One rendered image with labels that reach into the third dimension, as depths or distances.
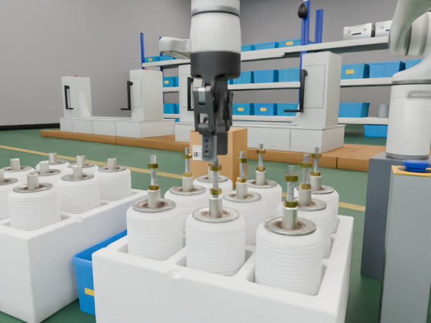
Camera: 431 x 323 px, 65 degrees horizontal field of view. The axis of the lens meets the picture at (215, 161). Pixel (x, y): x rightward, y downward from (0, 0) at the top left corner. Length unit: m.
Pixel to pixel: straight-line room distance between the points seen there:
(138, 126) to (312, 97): 1.88
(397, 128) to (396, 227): 0.31
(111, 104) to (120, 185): 7.02
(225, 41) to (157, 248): 0.34
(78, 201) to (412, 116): 0.79
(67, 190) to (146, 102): 2.94
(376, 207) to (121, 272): 0.60
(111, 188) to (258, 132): 1.95
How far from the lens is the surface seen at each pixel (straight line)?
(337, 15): 9.41
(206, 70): 0.48
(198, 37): 0.50
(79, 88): 4.92
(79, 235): 0.81
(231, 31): 0.50
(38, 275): 0.77
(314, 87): 2.61
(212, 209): 0.53
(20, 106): 6.96
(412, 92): 0.88
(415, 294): 0.71
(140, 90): 3.73
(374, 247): 0.93
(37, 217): 0.78
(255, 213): 0.62
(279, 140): 2.65
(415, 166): 0.65
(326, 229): 0.60
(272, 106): 5.66
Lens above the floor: 0.42
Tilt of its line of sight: 9 degrees down
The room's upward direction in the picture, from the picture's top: straight up
